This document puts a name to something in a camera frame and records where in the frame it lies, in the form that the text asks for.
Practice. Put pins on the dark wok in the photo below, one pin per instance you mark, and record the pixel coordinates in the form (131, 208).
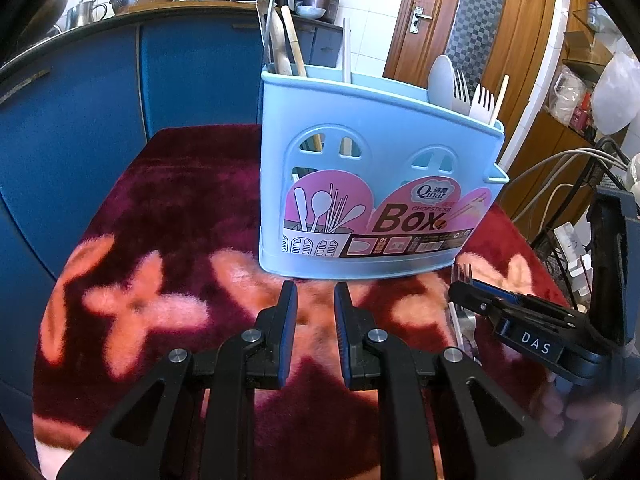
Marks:
(42, 17)

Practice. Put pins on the blue kitchen cabinet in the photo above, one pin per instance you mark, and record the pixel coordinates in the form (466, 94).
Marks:
(75, 135)

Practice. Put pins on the white plastic bag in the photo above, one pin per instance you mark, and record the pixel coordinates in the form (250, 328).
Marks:
(617, 90)

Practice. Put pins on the steel kettle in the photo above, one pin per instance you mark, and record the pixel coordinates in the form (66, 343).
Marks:
(82, 14)

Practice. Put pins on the steel ladle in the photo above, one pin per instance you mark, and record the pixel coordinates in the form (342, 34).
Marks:
(265, 20)

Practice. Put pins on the clear plastic bag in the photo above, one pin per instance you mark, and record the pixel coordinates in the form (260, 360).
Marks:
(567, 95)

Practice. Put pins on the small steel fork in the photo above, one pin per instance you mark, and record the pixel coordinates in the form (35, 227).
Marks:
(470, 330)

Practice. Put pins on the wooden chopstick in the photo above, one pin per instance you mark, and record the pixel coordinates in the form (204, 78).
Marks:
(498, 100)

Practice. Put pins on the light blue utensil holder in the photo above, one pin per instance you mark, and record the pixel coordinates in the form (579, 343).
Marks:
(390, 170)

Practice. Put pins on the wooden spoon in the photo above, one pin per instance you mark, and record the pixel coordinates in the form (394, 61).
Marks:
(295, 45)

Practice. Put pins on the white plastic spoon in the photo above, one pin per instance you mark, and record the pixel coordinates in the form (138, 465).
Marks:
(441, 82)

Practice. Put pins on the red flowered blanket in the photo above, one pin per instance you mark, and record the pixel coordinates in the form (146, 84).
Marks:
(175, 200)

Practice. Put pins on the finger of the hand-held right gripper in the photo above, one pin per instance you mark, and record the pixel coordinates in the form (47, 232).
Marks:
(475, 302)
(500, 292)

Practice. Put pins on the wooden shelf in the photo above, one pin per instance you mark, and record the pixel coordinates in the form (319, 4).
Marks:
(582, 45)

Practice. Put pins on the wooden spatula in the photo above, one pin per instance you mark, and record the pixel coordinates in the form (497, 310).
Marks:
(280, 45)

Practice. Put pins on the small white bowl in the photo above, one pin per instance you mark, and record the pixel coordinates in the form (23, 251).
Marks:
(310, 11)

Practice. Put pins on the white power adapter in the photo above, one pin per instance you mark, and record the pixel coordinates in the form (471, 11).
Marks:
(570, 255)

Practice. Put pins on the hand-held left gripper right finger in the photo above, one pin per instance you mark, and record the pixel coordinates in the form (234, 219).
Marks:
(342, 330)

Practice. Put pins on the person's right hand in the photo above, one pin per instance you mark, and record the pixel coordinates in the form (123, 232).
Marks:
(565, 415)

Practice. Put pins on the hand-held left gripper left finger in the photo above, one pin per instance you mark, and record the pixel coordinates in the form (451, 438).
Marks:
(288, 325)

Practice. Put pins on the white plastic fork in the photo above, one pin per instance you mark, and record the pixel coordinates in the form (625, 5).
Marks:
(482, 105)

